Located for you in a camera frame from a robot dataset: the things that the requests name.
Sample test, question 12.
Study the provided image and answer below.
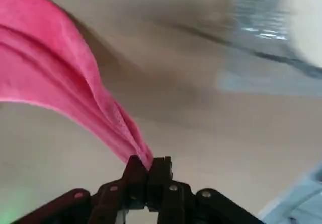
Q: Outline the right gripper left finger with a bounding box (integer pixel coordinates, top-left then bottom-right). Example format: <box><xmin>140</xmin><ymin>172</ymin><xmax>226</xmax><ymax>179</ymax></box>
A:
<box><xmin>11</xmin><ymin>155</ymin><xmax>149</xmax><ymax>224</ymax></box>

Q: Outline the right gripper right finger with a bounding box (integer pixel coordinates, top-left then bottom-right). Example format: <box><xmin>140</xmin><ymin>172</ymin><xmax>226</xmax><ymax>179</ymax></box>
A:
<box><xmin>148</xmin><ymin>156</ymin><xmax>265</xmax><ymax>224</ymax></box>

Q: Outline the pink rag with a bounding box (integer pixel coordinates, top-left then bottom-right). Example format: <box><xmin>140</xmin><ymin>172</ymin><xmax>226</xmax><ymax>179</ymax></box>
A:
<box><xmin>0</xmin><ymin>0</ymin><xmax>154</xmax><ymax>171</ymax></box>

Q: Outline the grey square glass tray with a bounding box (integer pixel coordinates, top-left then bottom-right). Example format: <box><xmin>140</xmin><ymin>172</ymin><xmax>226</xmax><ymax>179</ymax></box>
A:
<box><xmin>216</xmin><ymin>0</ymin><xmax>322</xmax><ymax>98</ymax></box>

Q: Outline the round beige disc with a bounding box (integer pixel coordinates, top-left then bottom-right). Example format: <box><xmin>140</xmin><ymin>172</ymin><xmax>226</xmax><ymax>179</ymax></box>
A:
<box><xmin>278</xmin><ymin>0</ymin><xmax>322</xmax><ymax>70</ymax></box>

